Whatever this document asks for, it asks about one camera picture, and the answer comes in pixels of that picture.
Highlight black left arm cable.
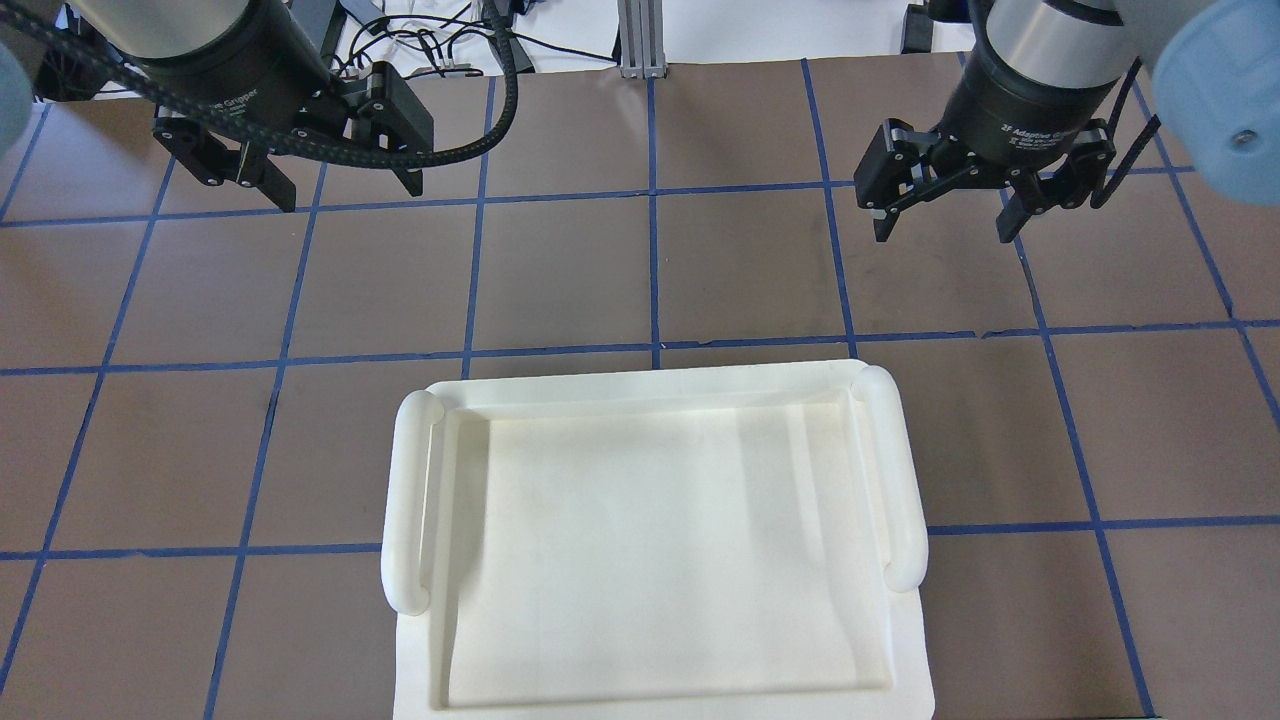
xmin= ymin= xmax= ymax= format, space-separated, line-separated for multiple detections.
xmin=0 ymin=0 xmax=518 ymax=169

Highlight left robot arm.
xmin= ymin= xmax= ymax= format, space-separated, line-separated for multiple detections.
xmin=3 ymin=1 xmax=434 ymax=211

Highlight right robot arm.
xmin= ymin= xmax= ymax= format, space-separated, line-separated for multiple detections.
xmin=854 ymin=1 xmax=1279 ymax=243

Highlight aluminium frame post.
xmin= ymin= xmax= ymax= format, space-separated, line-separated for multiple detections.
xmin=616 ymin=0 xmax=668 ymax=79

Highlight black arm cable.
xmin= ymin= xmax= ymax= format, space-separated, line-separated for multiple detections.
xmin=1091 ymin=60 xmax=1164 ymax=211
xmin=0 ymin=0 xmax=518 ymax=169

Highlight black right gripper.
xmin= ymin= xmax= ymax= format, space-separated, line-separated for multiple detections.
xmin=855 ymin=50 xmax=1119 ymax=243

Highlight white plastic tray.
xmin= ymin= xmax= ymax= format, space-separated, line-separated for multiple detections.
xmin=381 ymin=359 xmax=936 ymax=719

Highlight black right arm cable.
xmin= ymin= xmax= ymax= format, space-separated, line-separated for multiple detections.
xmin=1091 ymin=60 xmax=1164 ymax=211

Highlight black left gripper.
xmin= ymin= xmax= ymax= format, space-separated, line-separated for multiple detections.
xmin=150 ymin=20 xmax=436 ymax=213

